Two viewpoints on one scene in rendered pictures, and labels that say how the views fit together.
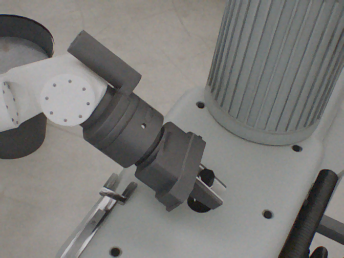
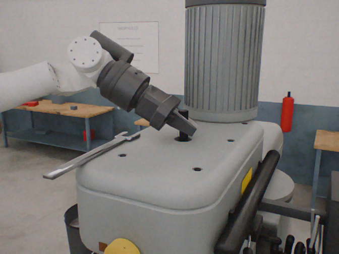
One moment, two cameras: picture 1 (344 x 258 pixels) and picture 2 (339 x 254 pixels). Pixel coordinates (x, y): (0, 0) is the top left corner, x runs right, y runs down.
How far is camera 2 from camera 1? 0.51 m
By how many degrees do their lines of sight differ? 30
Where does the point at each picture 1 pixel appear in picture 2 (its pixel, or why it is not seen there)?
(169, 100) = not seen: hidden behind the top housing
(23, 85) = (64, 73)
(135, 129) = (130, 74)
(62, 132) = not seen: outside the picture
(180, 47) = not seen: hidden behind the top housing
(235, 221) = (208, 143)
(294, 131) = (240, 112)
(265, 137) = (222, 116)
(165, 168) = (152, 97)
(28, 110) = (67, 86)
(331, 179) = (275, 153)
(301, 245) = (263, 176)
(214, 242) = (193, 149)
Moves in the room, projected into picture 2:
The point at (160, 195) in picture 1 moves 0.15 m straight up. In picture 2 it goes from (152, 117) to (150, 36)
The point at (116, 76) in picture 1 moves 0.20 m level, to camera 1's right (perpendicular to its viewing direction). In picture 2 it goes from (117, 50) to (215, 50)
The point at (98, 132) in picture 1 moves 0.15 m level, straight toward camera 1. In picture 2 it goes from (107, 77) to (91, 88)
